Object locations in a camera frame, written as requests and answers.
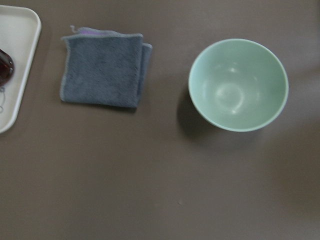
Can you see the grey folded cloth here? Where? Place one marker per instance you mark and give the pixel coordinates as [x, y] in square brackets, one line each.
[104, 67]

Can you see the cream tray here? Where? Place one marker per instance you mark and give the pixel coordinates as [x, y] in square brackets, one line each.
[20, 28]

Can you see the green bowl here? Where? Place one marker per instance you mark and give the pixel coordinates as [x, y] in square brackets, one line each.
[238, 85]

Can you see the tea bottle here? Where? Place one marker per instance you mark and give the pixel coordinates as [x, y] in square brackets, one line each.
[7, 67]

